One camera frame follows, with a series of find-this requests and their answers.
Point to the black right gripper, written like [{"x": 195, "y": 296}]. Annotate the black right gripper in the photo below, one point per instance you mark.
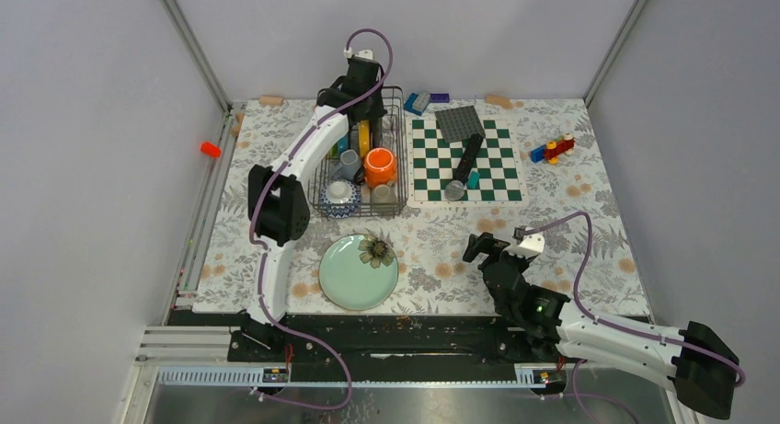
[{"x": 487, "y": 244}]

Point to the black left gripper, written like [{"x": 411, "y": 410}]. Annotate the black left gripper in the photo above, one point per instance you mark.
[{"x": 379, "y": 109}]

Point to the yellow polka dot plate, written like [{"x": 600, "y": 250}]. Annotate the yellow polka dot plate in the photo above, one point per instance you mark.
[{"x": 364, "y": 137}]

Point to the mint green flower plate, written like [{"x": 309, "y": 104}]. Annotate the mint green flower plate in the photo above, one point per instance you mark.
[{"x": 358, "y": 272}]

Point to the black floral square plate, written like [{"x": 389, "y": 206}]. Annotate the black floral square plate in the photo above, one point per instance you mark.
[{"x": 377, "y": 132}]

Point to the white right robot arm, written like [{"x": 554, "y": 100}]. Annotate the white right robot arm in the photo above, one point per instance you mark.
[{"x": 692, "y": 362}]

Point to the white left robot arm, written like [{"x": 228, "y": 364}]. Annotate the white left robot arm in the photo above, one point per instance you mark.
[{"x": 277, "y": 206}]

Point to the blue grey lego brick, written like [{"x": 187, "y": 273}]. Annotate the blue grey lego brick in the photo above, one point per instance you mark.
[{"x": 417, "y": 103}]

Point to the black glitter microphone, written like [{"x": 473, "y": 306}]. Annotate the black glitter microphone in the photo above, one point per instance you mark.
[{"x": 455, "y": 189}]

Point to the teal rectangular block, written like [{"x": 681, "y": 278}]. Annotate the teal rectangular block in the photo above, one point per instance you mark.
[{"x": 473, "y": 180}]

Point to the blue polka dot plate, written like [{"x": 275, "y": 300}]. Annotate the blue polka dot plate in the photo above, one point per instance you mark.
[{"x": 342, "y": 145}]

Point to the purple lego brick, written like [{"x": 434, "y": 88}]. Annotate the purple lego brick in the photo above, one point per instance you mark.
[{"x": 440, "y": 98}]

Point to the grey blue ceramic mug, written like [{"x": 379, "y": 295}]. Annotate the grey blue ceramic mug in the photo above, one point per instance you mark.
[{"x": 350, "y": 167}]

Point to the orange ceramic mug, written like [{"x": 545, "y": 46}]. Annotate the orange ceramic mug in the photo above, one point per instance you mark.
[{"x": 380, "y": 167}]

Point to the left wooden cork block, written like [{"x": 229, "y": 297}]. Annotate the left wooden cork block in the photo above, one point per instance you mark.
[{"x": 271, "y": 101}]

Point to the wooden cork block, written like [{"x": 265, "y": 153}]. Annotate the wooden cork block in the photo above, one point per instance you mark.
[
  {"x": 271, "y": 101},
  {"x": 500, "y": 101}
]

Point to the grey lego baseplate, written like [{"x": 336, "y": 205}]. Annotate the grey lego baseplate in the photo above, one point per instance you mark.
[{"x": 459, "y": 124}]

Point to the small beige ceramic cup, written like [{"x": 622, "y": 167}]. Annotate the small beige ceramic cup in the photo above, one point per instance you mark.
[{"x": 383, "y": 199}]

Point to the colourful lego toy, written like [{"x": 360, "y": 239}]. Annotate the colourful lego toy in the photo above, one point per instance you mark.
[{"x": 553, "y": 149}]

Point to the blue white patterned bowl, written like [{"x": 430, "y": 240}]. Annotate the blue white patterned bowl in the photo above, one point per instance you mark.
[{"x": 339, "y": 199}]

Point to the right wooden cork block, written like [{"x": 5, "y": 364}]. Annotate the right wooden cork block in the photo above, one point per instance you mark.
[{"x": 500, "y": 101}]

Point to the orange plastic cap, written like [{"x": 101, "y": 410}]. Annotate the orange plastic cap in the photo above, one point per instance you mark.
[{"x": 210, "y": 149}]

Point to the grey wire dish rack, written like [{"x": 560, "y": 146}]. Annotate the grey wire dish rack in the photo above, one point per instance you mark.
[{"x": 394, "y": 140}]

